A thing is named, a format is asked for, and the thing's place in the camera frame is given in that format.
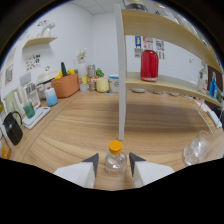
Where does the clear glass with ice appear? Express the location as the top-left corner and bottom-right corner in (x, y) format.
(182, 129), (214, 167)

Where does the white scale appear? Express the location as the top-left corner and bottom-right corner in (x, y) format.
(22, 106), (52, 130)

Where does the white bowl with blue pattern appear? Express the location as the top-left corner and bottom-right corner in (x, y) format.
(108, 74), (120, 93)

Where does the pale yellow mug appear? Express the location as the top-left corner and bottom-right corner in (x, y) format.
(95, 77), (111, 93)

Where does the wooden wall shelf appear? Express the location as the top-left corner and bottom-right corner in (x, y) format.
(22, 36), (58, 49)

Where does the clear bottle with orange cap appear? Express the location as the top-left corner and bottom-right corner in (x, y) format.
(104, 139), (128, 177)

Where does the green cup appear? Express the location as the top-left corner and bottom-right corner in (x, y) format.
(22, 101), (36, 119)

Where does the red liquid bottle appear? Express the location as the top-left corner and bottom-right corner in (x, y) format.
(140, 39), (160, 83)

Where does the black kettle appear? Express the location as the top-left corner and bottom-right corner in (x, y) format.
(2, 110), (24, 146)

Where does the orange basket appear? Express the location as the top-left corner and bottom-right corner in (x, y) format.
(50, 73), (80, 99)

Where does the white-framed wooden two-tier rack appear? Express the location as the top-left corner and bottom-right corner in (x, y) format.
(114, 0), (224, 141)

